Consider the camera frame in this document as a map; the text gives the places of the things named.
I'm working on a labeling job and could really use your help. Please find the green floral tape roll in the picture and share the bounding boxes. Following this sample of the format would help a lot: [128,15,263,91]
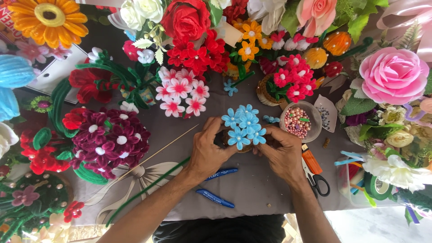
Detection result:
[363,172,394,202]

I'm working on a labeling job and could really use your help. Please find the pink and white flower bouquet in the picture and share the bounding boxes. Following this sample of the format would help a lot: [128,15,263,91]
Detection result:
[155,66,210,119]

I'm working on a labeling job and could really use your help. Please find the thin wooden skewer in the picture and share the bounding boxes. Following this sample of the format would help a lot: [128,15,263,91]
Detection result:
[116,124,200,182]

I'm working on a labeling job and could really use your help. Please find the pink satin ribbon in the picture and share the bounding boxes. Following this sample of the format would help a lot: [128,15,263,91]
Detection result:
[377,0,432,63]

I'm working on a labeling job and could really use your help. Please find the white flat box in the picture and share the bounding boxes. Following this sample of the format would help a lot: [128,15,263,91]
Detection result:
[26,43,89,105]

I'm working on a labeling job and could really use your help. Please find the orange lighter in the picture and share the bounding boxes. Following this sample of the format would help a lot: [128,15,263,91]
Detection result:
[301,144,323,175]

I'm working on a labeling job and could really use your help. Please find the blue pipe-cleaner flower basket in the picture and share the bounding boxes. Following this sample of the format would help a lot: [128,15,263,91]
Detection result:
[221,104,268,153]

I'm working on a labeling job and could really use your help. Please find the green pearl-studded flower basket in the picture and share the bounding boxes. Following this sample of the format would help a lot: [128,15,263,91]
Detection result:
[0,171,74,243]

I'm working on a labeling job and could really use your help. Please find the red pipe-cleaner flower bunch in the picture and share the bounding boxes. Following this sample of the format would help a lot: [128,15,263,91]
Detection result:
[19,127,72,175]

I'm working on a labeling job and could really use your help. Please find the clear cup of pink beads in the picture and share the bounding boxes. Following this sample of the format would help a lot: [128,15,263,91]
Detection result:
[279,101,323,143]

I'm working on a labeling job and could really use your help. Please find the orange small-flower bouquet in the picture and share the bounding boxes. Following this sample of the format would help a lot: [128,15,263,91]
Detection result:
[227,18,275,81]

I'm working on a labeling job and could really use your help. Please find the black-handled scissors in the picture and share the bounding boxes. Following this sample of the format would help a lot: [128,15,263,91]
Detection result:
[302,157,331,198]

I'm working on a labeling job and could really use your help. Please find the red carnation with green stems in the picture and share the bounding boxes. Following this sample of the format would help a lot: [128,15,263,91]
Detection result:
[68,47,142,110]

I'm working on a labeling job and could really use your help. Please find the grey table cloth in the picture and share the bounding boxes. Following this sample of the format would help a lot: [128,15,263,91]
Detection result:
[13,20,375,227]

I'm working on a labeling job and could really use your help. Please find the red small-flower bouquet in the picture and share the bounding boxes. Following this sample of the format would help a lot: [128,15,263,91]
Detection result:
[167,29,231,75]

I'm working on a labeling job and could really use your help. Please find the white rose cluster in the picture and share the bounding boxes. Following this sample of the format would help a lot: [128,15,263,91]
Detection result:
[119,0,164,32]

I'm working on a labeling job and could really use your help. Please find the white leaf-shaped bead dish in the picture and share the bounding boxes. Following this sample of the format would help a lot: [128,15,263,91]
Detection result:
[314,94,338,133]

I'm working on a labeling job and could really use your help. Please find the person's right hand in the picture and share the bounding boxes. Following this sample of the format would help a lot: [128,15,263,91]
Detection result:
[253,125,306,186]

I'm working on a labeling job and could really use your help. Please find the long green pipe cleaner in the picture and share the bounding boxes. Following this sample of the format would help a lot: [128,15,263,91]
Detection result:
[105,157,191,227]

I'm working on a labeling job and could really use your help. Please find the blue-handled pliers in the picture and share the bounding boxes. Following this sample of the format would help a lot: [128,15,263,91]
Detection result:
[195,167,239,209]

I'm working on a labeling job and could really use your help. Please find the small red pipe-cleaner flower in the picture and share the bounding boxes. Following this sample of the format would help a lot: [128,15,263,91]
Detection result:
[63,200,85,223]

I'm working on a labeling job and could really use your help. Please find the white fabric flower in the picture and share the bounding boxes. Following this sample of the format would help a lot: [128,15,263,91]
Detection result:
[362,153,430,194]

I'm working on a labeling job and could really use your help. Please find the large pink rose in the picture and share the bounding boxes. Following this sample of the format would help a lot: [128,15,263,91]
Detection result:
[359,47,430,105]

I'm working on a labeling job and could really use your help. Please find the large red rose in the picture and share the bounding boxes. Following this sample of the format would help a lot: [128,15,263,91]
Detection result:
[160,0,211,42]

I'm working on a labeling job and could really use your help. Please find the red flowers in brown basket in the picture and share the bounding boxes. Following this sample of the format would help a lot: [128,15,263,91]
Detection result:
[256,54,318,107]

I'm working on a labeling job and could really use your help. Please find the large white rose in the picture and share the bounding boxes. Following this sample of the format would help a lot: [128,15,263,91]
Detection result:
[247,0,288,35]

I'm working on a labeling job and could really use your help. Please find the peach rose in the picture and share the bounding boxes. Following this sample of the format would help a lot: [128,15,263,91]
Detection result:
[296,0,338,38]

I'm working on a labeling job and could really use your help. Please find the orange pearl-studded tulips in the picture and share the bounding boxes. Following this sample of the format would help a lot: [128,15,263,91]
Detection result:
[302,31,374,78]

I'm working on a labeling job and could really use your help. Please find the light blue pipe-cleaner tulips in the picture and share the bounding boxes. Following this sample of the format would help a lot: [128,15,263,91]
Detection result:
[0,54,36,122]

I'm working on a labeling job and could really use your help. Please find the clear plastic supply box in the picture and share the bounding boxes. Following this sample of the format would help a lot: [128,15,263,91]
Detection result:
[336,153,407,208]

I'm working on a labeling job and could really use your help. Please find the blue flower with green stem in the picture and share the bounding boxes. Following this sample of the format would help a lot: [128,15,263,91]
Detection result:
[223,71,256,97]

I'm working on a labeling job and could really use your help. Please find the person's left hand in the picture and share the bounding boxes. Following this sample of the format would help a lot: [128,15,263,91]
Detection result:
[184,116,239,185]

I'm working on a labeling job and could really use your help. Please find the cream rose bouquet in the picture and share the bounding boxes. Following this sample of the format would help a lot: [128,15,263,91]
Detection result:
[336,88,432,161]

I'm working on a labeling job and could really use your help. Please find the large orange sunflower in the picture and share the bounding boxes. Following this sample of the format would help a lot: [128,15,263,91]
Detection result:
[7,0,89,50]

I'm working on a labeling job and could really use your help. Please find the maroon pipe-cleaner flower bouquet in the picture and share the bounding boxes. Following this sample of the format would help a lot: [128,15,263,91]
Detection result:
[69,107,152,185]

